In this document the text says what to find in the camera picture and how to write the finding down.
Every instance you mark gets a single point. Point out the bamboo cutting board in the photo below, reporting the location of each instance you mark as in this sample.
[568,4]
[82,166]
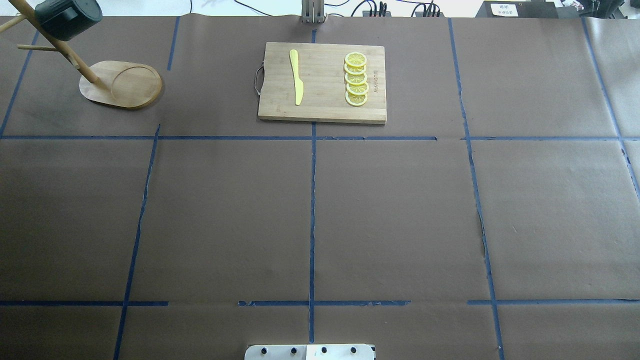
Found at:
[321,68]

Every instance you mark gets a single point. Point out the aluminium camera post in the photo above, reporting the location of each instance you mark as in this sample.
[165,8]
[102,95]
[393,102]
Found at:
[313,11]

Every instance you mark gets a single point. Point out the dark teal ribbed mug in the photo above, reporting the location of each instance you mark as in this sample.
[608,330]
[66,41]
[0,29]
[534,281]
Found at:
[66,19]

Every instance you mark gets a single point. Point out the wooden mug tree rack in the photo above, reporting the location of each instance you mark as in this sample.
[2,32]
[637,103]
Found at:
[119,84]

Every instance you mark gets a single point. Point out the black box with label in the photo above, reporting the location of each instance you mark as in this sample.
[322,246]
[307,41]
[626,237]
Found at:
[526,9]

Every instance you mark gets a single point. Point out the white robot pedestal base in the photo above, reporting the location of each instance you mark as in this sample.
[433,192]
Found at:
[336,351]

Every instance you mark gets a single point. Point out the yellow plastic knife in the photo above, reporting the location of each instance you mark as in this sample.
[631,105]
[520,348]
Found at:
[298,83]

